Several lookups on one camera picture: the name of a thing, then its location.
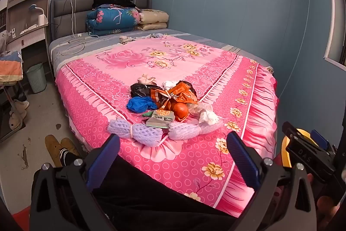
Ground folded beige floral quilt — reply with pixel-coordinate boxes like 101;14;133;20
135;9;170;31

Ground person's black striped sock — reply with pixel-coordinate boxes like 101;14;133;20
59;148;75;167

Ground orange tangerine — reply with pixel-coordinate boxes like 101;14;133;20
173;103;189;121

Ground yellow round bin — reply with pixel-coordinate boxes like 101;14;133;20
280;128;307;170

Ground white wall shelf unit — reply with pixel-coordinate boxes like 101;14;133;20
0;0;56;58

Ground knotted blue plastic bag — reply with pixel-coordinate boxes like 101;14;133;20
127;96;159;114

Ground grey striped bed sheet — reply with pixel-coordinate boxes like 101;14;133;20
49;29;274;78

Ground black plastic bag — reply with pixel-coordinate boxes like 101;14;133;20
130;83;156;98

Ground white foam fruit net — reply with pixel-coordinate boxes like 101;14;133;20
107;119;164;145

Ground orange snack wrapper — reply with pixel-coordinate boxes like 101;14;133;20
150;81;199;118

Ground folded blue floral quilt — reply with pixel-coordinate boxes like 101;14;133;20
86;4;141;37

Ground person's black trousers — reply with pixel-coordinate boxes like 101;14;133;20
61;155;240;231

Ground white slipper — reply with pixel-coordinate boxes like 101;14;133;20
12;99;30;113
9;110;28;130

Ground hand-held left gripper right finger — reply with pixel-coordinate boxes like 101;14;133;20
226;131;317;231

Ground green waste basket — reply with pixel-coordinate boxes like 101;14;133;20
26;63;48;94

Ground window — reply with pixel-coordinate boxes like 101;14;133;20
323;0;346;71

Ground white cloth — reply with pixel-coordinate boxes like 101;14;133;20
20;24;38;34

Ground clear plastic bag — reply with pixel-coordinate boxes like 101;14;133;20
189;103;225;134

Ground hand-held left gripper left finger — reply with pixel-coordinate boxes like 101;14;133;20
30;134;121;231

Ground white desk lamp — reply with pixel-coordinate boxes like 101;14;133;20
29;4;49;27

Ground dark metal rack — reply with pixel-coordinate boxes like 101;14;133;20
0;82;28;140

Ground pink floral blanket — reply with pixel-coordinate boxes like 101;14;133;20
55;36;279;218

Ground small printed carton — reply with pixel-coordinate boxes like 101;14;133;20
142;109;176;129

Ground crumpled beige pink paper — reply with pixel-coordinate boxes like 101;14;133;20
137;73;159;86

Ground white garment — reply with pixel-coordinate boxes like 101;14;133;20
0;30;7;56

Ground person's right hand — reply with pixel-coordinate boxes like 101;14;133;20
308;173;341;224

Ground grey upholstered headboard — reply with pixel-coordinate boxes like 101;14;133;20
50;0;152;42

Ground white charging cable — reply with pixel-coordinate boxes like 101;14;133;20
58;0;99;56

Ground brown slipper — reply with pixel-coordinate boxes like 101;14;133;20
60;137;81;157
44;135;64;168

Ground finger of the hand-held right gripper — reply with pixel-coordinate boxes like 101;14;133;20
310;129;330;151
282;121;306;141

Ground small beige cloth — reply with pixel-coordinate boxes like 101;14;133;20
119;35;137;44

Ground orange and blue folded blanket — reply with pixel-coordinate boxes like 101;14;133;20
0;51;24;83

